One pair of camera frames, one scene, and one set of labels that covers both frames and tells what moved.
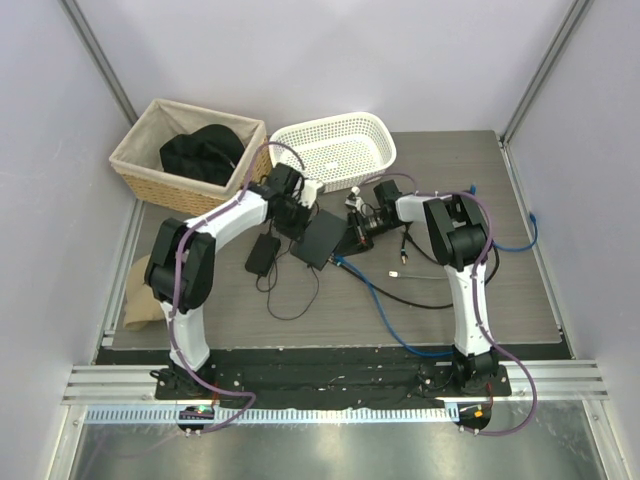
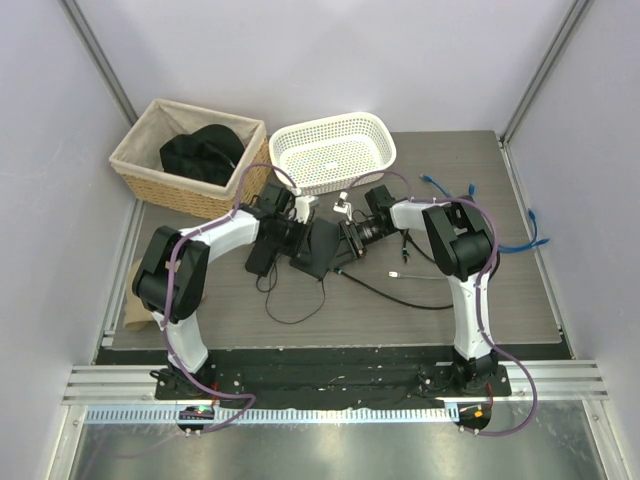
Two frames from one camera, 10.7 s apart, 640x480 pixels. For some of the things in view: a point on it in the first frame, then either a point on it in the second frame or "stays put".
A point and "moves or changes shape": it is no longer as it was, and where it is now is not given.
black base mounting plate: (287, 381) stays put
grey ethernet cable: (396, 274) stays put
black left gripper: (297, 233) → (301, 247)
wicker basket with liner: (191, 159) stays put
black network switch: (322, 235) moves or changes shape
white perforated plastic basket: (339, 150) stays put
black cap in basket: (206, 155) stays put
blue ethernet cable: (354, 270) → (427, 178)
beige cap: (142, 306) stays put
